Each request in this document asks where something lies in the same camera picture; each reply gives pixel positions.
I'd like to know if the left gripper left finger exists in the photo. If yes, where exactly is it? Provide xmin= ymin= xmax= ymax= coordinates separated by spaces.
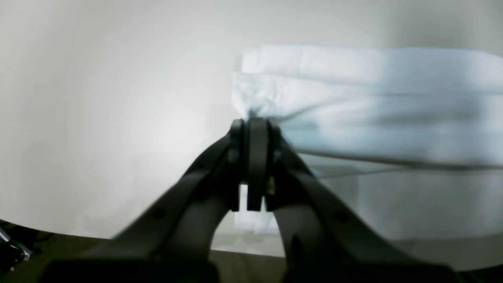
xmin=86 ymin=119 xmax=246 ymax=272

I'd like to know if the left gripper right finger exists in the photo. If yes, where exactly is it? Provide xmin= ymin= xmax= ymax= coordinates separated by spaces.
xmin=248 ymin=118 xmax=448 ymax=276

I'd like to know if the white T-shirt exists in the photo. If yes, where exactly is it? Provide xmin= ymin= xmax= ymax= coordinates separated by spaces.
xmin=231 ymin=45 xmax=503 ymax=168

